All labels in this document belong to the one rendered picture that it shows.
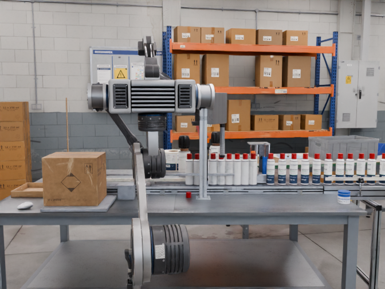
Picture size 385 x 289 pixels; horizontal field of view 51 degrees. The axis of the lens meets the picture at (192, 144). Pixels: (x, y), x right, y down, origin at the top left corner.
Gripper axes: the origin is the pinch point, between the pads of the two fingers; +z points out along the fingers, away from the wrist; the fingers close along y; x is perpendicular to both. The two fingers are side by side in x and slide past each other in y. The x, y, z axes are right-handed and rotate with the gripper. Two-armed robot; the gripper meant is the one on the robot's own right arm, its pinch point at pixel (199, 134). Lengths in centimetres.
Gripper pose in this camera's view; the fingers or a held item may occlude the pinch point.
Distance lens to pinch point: 277.9
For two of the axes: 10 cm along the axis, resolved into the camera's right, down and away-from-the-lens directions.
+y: -10.0, 0.1, -0.5
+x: 0.5, 1.3, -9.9
